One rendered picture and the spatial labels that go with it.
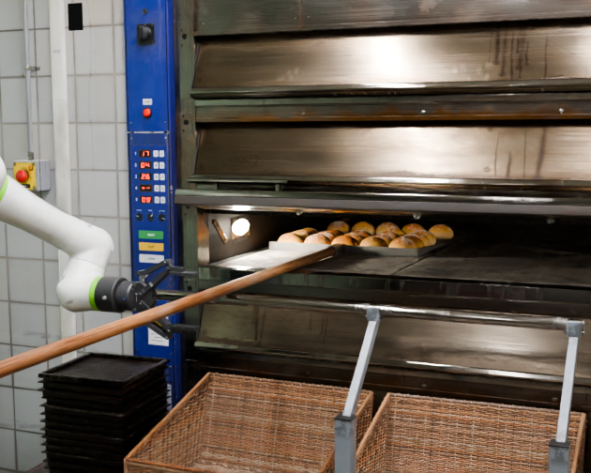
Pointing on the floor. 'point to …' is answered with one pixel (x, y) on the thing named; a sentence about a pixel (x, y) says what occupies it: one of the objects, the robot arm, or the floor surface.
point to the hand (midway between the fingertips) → (192, 300)
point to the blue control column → (147, 85)
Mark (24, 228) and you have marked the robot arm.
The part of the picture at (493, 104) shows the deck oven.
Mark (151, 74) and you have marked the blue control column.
